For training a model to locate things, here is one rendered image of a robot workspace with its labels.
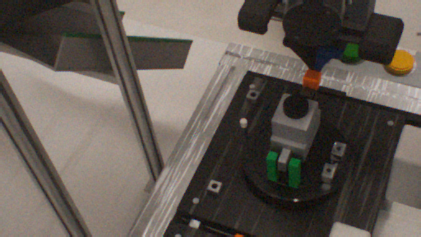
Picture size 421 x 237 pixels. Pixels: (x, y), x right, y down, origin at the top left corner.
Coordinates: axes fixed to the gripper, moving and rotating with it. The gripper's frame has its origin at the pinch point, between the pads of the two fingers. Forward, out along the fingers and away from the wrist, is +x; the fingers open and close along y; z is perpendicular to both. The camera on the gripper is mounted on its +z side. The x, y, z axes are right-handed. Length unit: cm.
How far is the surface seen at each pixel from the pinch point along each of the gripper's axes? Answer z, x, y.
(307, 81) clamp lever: -3.1, 2.1, 0.3
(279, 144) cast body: -11.8, 4.2, 0.8
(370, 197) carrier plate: -10.3, 12.2, -10.7
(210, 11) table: 23.6, 23.4, 27.8
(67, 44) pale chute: -16.8, -10.9, 22.9
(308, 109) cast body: -8.2, 0.6, -1.6
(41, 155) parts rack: -29.3, -9.4, 18.8
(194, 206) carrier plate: -19.3, 12.2, 9.7
